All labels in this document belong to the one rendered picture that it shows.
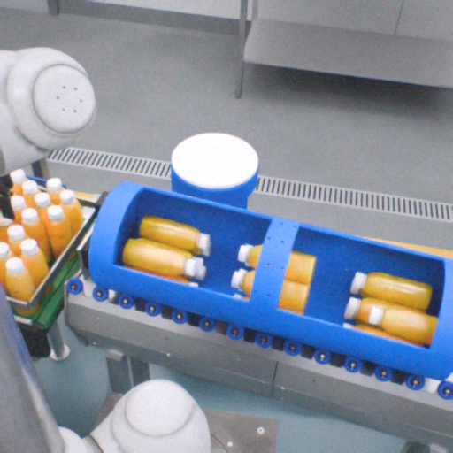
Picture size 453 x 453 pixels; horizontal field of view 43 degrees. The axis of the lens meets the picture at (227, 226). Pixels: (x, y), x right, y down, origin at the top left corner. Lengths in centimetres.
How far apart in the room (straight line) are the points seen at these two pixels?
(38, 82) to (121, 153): 300
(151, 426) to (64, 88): 54
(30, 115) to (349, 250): 107
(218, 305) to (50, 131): 84
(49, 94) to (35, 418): 43
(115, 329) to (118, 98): 266
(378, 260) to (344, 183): 196
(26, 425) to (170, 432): 23
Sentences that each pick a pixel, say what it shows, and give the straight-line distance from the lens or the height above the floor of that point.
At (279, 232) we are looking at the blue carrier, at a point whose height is 123.
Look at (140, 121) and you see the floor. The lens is 385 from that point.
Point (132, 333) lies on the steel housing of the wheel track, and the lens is 161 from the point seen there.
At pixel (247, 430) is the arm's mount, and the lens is 124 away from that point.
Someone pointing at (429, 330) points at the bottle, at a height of 113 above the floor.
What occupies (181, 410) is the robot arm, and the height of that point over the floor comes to 134.
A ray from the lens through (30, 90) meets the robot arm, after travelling 60.
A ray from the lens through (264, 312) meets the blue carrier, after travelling 133.
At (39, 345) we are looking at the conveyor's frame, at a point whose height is 83.
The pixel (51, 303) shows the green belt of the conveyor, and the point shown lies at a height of 90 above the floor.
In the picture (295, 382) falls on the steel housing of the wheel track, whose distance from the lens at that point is 155.
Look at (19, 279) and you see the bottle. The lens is 155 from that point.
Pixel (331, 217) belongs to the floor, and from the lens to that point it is 323.
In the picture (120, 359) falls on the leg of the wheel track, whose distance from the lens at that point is 186.
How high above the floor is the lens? 218
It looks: 45 degrees down
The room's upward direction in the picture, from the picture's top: 3 degrees clockwise
